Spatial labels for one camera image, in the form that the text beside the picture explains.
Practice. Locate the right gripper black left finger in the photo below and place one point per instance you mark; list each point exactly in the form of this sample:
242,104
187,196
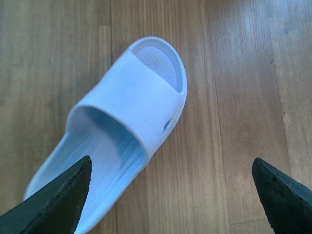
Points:
54,209

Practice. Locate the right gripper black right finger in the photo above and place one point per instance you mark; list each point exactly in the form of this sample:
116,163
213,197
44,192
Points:
286,202

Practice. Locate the light blue slipper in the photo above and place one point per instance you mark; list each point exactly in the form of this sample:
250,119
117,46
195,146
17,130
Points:
120,124

